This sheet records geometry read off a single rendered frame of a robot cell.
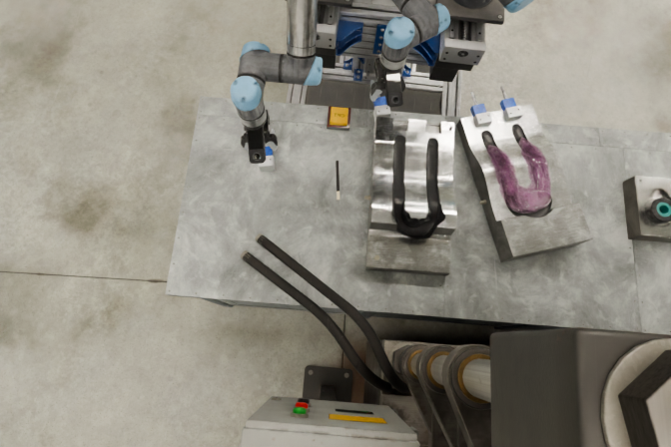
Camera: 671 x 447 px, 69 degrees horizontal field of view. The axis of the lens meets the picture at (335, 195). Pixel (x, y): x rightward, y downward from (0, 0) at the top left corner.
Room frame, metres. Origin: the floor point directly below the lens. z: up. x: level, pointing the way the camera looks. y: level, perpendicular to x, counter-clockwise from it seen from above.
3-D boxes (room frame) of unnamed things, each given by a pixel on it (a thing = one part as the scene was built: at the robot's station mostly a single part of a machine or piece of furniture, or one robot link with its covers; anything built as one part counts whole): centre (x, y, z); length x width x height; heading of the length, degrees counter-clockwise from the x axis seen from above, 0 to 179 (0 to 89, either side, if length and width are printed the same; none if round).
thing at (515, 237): (0.56, -0.61, 0.86); 0.50 x 0.26 x 0.11; 16
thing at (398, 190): (0.50, -0.26, 0.92); 0.35 x 0.16 x 0.09; 179
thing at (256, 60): (0.69, 0.22, 1.22); 0.11 x 0.11 x 0.08; 88
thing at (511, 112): (0.83, -0.58, 0.86); 0.13 x 0.05 x 0.05; 16
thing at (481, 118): (0.80, -0.47, 0.86); 0.13 x 0.05 x 0.05; 16
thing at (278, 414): (-0.21, -0.02, 0.74); 0.31 x 0.22 x 1.47; 89
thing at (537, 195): (0.56, -0.60, 0.90); 0.26 x 0.18 x 0.08; 16
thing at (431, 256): (0.48, -0.25, 0.87); 0.50 x 0.26 x 0.14; 179
